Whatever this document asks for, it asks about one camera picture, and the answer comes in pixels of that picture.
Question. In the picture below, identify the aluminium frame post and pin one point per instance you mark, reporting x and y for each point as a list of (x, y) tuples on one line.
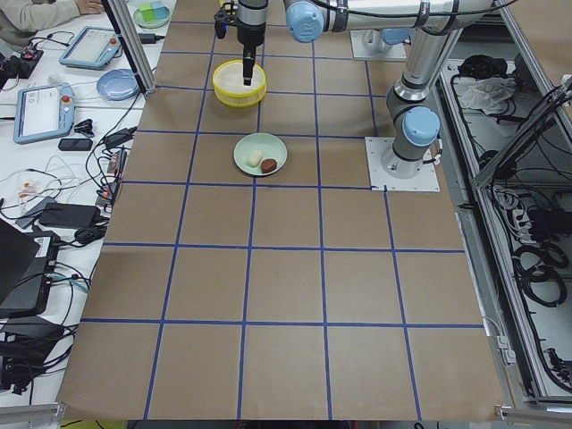
[(124, 27)]

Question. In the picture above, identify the green plate with blocks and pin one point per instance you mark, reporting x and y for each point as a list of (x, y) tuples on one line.
[(151, 15)]

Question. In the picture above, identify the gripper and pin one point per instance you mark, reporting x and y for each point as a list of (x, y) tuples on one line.
[(249, 37)]

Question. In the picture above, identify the black power adapter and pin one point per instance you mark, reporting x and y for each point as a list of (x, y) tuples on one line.
[(68, 216)]

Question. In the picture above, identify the white crumpled cloth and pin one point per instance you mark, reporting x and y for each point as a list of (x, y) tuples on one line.
[(490, 96)]

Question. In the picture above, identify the light green plate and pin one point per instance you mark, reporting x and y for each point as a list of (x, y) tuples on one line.
[(270, 145)]

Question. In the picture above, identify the yellow bamboo steamer basket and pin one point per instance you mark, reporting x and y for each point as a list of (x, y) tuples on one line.
[(229, 86)]

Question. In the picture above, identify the black laptop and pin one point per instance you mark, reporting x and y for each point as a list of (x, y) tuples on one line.
[(27, 262)]

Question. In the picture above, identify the white steamed bun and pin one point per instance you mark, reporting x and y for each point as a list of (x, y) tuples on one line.
[(255, 158)]

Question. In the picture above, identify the lower teach pendant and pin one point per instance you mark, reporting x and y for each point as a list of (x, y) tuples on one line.
[(45, 112)]

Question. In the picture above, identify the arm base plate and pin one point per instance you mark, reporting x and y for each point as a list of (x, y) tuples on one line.
[(386, 45), (387, 172)]

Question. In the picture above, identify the upper teach pendant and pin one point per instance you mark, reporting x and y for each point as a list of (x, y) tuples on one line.
[(93, 48)]

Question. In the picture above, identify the blue plate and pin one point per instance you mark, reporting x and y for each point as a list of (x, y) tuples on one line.
[(117, 85)]

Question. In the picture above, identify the brown steamed bun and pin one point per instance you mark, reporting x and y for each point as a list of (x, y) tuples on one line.
[(268, 165)]

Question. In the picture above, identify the black phone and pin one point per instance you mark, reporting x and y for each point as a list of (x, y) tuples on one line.
[(75, 144)]

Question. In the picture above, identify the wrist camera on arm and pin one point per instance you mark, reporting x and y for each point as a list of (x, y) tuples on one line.
[(224, 18)]

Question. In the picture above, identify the teach pendant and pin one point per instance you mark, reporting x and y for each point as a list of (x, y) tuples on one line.
[(93, 48), (45, 112)]

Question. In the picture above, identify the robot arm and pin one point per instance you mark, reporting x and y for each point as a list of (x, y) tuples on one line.
[(251, 20), (435, 25)]

